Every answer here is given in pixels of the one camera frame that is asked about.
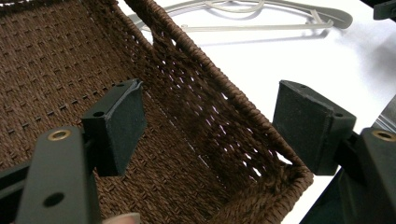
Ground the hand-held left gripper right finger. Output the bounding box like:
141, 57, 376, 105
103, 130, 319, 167
272, 79, 358, 176

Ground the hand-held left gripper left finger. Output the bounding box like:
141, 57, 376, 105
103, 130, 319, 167
81, 78, 148, 177

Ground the brown woven basket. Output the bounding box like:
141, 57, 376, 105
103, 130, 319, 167
0, 0, 315, 224

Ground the grey plastic clothes hanger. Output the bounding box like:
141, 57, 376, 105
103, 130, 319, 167
127, 0, 354, 34

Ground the grey metal bar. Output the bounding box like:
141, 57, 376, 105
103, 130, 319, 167
372, 95, 396, 133

